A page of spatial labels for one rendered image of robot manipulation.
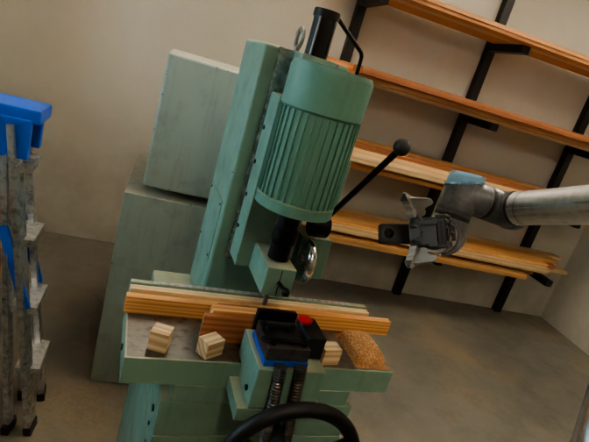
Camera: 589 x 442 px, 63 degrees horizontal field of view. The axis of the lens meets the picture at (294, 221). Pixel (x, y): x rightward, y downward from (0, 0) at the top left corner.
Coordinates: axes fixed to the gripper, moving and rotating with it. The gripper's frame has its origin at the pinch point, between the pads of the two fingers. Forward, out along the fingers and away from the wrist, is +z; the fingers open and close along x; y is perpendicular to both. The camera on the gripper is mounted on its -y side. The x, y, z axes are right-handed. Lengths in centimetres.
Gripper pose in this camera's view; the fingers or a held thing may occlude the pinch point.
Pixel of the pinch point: (401, 230)
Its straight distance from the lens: 101.0
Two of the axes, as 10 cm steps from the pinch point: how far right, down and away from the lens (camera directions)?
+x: 0.4, 9.9, -1.1
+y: 8.8, -0.9, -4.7
